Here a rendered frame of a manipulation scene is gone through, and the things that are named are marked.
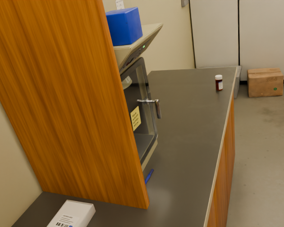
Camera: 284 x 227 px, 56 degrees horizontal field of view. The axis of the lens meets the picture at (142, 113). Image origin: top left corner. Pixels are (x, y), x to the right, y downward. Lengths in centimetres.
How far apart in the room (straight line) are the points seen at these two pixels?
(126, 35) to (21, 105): 45
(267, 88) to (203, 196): 286
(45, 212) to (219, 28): 330
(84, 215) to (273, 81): 312
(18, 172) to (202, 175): 74
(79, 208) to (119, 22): 66
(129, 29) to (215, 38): 320
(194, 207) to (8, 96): 76
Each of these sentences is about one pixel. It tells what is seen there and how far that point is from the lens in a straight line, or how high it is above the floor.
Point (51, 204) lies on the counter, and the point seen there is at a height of 94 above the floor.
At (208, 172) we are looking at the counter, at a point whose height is 94.
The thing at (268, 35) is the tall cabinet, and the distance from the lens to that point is 392.
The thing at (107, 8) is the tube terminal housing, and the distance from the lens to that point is 92.
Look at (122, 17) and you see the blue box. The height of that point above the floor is 159.
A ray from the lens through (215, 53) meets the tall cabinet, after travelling 401.
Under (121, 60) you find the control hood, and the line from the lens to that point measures 80.
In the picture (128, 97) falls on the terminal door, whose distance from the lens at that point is 98.
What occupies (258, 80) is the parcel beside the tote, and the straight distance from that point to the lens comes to 371.
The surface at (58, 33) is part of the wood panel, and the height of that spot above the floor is 159.
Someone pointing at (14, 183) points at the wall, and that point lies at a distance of 120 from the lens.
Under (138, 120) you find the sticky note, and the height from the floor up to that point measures 117.
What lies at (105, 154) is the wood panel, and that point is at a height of 118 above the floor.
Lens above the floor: 169
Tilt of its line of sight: 27 degrees down
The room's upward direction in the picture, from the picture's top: 12 degrees counter-clockwise
